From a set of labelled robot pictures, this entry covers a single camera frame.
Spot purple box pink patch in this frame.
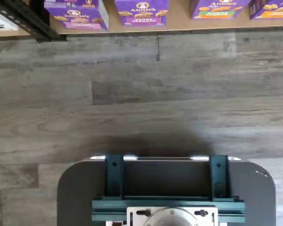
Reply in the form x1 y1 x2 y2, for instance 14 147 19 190
45 7 109 31

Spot wooden shelf board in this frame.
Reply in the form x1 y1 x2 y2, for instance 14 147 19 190
49 0 283 36
0 28 32 38

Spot purple box green patch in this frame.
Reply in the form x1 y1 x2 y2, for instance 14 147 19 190
191 0 251 20

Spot black metal shelf rack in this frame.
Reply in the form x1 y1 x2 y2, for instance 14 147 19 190
0 0 67 43

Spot purple box orange patch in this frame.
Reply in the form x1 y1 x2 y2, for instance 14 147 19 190
249 0 283 20

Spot dark grey mobile base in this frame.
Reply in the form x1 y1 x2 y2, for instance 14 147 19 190
57 159 276 226

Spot white mounting plate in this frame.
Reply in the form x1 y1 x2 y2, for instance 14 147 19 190
126 205 219 226

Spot teal metal frame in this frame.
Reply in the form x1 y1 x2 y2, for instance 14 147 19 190
92 154 246 224

